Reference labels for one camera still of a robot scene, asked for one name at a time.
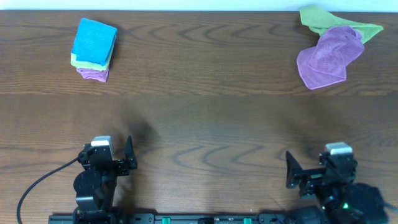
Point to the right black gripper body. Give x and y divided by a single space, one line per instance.
312 188

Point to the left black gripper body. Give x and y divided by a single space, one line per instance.
113 165

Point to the blue microfiber cloth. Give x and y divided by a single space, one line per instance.
93 42

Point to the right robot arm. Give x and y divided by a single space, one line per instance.
340 199

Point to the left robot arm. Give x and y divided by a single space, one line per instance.
96 185

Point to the folded purple cloth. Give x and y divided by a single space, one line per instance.
100 76

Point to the folded green cloth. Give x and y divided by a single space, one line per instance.
89 65

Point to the crumpled purple cloth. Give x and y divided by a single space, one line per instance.
325 64

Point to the crumpled green cloth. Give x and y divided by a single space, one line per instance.
319 21

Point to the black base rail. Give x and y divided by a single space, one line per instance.
148 218

